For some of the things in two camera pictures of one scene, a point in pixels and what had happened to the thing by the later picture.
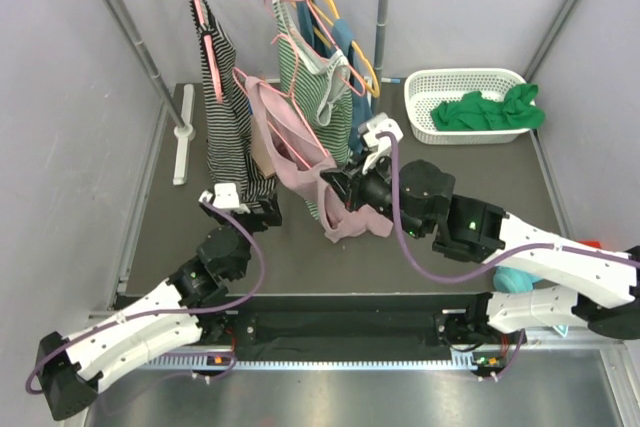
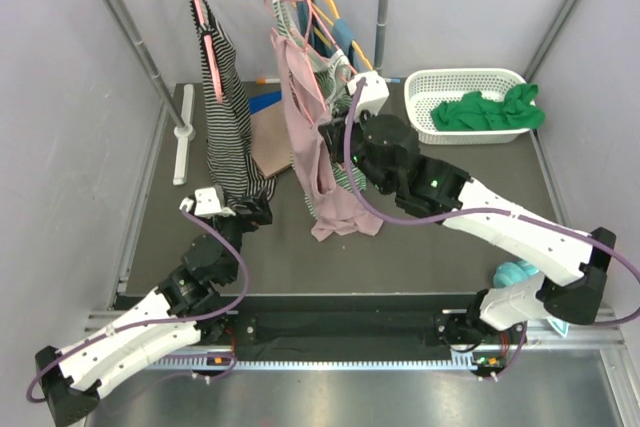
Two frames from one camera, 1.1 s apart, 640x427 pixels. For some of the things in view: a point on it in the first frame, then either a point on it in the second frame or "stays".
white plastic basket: (427, 88) stays
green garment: (516, 109) stays
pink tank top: (300, 147) -> (333, 214)
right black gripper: (349, 182) -> (334, 133)
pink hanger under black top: (204, 27) stays
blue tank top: (339, 37) stays
